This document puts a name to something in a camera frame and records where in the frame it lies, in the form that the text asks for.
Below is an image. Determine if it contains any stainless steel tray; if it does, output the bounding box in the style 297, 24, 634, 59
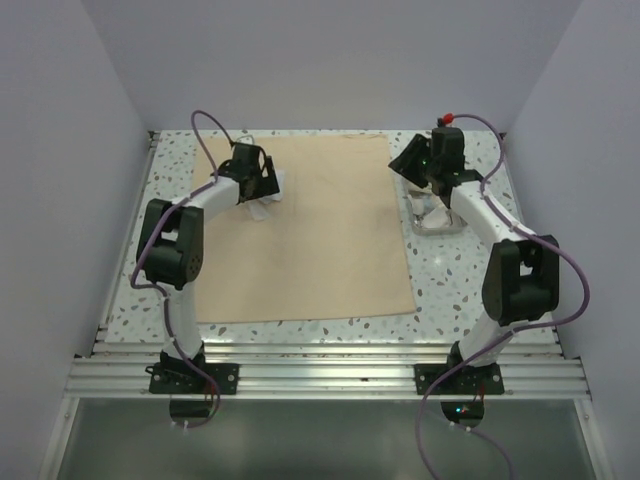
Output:
402, 159, 469, 235

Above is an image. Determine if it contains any beige cloth mat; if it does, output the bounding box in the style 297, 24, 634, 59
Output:
195, 134, 416, 324

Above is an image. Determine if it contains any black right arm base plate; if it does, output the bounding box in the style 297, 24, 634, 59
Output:
413, 363, 505, 396

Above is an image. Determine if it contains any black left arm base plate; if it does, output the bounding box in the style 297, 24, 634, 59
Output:
145, 352, 240, 395

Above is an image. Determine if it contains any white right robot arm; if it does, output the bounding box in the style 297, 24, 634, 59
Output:
389, 127, 559, 393

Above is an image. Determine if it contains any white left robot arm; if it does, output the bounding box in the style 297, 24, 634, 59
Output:
130, 143, 281, 393

